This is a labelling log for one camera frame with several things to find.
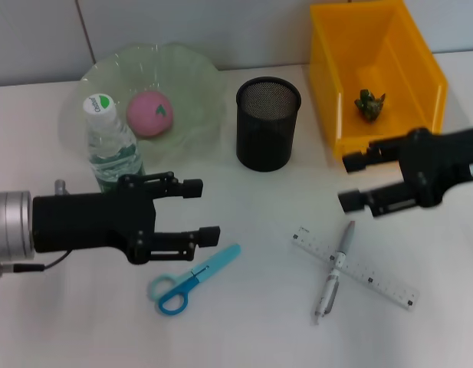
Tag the pink toy peach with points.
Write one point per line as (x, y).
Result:
(150, 115)

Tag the green glass fruit plate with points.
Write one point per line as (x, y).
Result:
(194, 88)

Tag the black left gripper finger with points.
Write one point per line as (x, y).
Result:
(210, 236)

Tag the clear plastic ruler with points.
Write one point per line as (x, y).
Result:
(382, 285)

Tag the silver pen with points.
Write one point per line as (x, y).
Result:
(326, 297)

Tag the clear green-label water bottle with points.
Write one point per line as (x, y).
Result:
(109, 145)

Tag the black mesh pen holder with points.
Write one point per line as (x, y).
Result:
(267, 130)

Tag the blue scissors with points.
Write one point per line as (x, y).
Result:
(198, 274)

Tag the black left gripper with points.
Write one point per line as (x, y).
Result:
(86, 222)

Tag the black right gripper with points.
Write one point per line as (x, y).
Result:
(439, 165)

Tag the yellow plastic bin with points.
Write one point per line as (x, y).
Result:
(397, 69)

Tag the small green toy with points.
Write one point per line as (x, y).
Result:
(369, 105)

